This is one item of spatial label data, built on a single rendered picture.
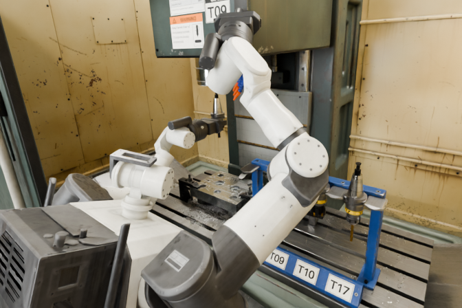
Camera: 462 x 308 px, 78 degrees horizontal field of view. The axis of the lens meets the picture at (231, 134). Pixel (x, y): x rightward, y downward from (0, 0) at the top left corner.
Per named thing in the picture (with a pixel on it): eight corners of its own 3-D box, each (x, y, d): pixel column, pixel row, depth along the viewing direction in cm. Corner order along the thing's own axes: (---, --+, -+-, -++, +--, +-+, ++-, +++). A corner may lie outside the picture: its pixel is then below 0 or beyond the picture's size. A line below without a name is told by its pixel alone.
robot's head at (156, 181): (156, 214, 55) (166, 169, 55) (108, 201, 57) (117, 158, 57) (168, 206, 62) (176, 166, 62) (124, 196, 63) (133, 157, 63)
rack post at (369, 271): (373, 291, 90) (385, 210, 81) (355, 283, 93) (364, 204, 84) (380, 271, 98) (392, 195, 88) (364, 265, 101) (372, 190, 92)
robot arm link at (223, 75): (259, 39, 66) (257, 69, 59) (236, 71, 74) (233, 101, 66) (215, 15, 63) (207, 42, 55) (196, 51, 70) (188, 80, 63)
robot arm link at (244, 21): (260, 3, 72) (259, 26, 64) (261, 38, 79) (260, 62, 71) (212, 6, 73) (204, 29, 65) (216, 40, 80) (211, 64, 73)
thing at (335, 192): (341, 201, 84) (341, 199, 84) (324, 196, 87) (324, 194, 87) (348, 192, 89) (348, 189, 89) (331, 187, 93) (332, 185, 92)
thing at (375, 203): (382, 214, 78) (382, 211, 77) (361, 207, 81) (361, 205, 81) (387, 202, 83) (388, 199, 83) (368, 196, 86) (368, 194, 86)
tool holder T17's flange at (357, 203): (370, 201, 85) (370, 194, 84) (360, 210, 81) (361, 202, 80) (349, 194, 90) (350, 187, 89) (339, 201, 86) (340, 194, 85)
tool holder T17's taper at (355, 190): (366, 194, 84) (368, 173, 82) (359, 199, 82) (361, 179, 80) (351, 189, 88) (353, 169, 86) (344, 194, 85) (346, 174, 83)
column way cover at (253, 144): (304, 185, 157) (308, 93, 141) (236, 166, 186) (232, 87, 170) (308, 181, 161) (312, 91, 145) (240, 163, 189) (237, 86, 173)
